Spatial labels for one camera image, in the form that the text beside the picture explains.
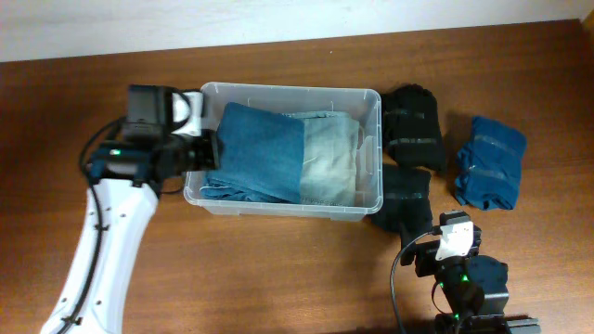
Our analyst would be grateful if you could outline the dark blue jeans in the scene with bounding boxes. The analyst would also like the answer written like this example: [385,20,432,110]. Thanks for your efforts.
[200,102,304,203]

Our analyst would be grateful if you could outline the black taped cloth bundle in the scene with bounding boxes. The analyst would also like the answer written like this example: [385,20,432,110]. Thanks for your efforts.
[371,164,433,236]

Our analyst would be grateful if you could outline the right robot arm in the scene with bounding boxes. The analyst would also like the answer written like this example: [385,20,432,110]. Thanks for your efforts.
[398,221,510,319]

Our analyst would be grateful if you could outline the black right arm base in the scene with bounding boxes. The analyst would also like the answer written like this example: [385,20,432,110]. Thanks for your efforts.
[433,315,543,334]

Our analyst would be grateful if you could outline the black taped shirt bundle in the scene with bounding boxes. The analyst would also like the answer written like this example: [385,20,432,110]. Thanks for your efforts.
[381,84,446,173]

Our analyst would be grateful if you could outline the blue taped shirt bundle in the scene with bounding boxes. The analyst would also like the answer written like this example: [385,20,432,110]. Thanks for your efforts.
[455,116,527,211]

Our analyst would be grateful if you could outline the light blue jeans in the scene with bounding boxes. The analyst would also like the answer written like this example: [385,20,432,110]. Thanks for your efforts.
[289,110,359,207]

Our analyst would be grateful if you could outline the clear plastic storage bin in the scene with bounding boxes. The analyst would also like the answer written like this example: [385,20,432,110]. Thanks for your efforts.
[183,82,383,222]

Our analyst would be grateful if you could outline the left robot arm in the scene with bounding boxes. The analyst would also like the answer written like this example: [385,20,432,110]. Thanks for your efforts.
[41,84,219,333]

